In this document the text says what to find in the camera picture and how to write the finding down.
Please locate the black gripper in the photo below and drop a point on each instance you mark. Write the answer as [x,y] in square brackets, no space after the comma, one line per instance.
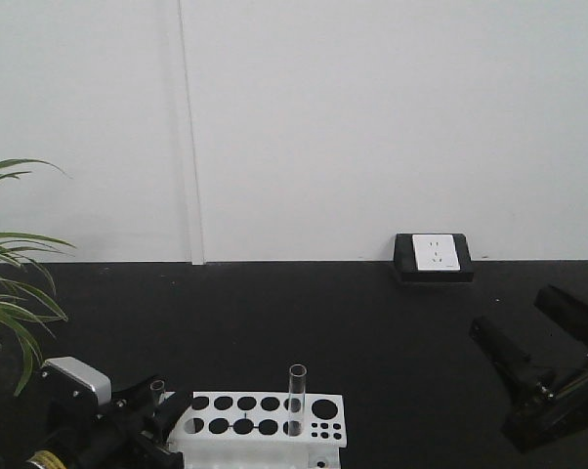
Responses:
[130,432]
[543,410]

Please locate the white power socket black base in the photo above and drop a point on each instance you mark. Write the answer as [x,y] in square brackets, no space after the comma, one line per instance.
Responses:
[433,258]

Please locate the green spider plant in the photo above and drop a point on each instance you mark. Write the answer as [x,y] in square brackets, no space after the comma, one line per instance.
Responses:
[21,302]

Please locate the clear glass test tube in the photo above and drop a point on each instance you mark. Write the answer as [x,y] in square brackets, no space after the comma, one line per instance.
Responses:
[157,391]

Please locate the white test tube rack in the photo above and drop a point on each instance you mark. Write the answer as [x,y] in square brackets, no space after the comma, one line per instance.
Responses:
[246,429]

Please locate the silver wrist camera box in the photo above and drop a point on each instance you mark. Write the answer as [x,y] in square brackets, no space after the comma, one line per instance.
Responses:
[75,385]

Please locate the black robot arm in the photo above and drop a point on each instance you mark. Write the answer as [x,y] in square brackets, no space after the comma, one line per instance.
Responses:
[40,454]

